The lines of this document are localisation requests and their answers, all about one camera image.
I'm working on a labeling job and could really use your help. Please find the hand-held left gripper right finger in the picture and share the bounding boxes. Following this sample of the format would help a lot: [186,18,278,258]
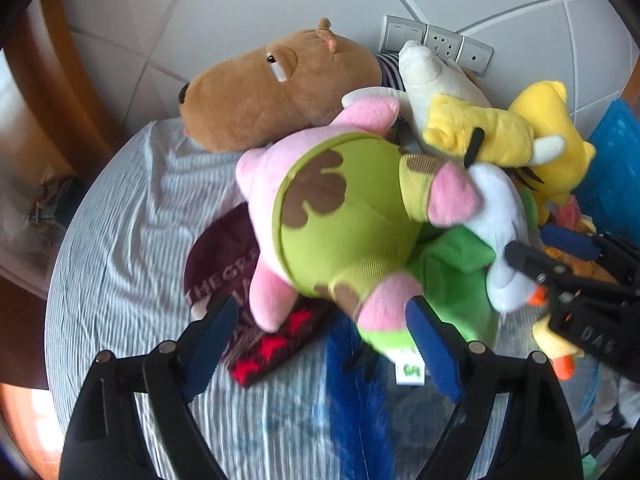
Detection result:
[405,296,583,480]

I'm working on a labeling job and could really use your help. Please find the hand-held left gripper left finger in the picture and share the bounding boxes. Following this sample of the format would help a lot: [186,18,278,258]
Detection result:
[60,295,241,480]

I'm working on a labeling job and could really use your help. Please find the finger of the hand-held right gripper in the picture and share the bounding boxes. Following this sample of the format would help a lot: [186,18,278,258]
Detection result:
[504,241,640,307]
[541,225,640,283]

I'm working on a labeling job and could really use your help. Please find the white and green plush toy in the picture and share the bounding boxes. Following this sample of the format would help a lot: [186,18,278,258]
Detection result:
[400,162,548,386]

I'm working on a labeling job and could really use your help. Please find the blue fabric storage box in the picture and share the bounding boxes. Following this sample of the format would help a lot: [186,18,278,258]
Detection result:
[582,97,640,241]

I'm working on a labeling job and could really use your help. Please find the pink star plush green shorts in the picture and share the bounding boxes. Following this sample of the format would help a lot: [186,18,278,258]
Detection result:
[235,97,486,361]

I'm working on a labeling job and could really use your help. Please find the maroon knit hat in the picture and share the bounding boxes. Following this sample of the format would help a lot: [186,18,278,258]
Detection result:
[182,202,342,391]

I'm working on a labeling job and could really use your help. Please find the blue cloth strip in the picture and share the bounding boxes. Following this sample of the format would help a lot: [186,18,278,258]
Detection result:
[322,310,397,480]

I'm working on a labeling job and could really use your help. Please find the bright yellow plush toy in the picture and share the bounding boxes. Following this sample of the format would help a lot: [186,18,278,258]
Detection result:
[507,80,598,207]

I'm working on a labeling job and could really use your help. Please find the pale yellow plush toy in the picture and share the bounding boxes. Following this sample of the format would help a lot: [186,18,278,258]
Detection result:
[422,92,567,169]

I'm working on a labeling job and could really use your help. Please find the white bear plush toy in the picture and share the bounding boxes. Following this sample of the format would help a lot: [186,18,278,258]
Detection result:
[342,40,493,157]

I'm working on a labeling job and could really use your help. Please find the brown capybara plush toy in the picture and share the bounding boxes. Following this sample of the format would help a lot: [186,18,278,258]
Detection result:
[179,17,401,154]

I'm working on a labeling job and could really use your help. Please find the white wall socket panel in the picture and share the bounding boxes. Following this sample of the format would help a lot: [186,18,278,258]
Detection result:
[422,25,467,64]

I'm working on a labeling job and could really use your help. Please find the white wall switch panel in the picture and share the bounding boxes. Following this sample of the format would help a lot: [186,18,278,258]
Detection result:
[381,15,429,54]

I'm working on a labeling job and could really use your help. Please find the wooden door frame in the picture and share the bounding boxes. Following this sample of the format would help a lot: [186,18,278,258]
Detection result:
[4,0,117,196]

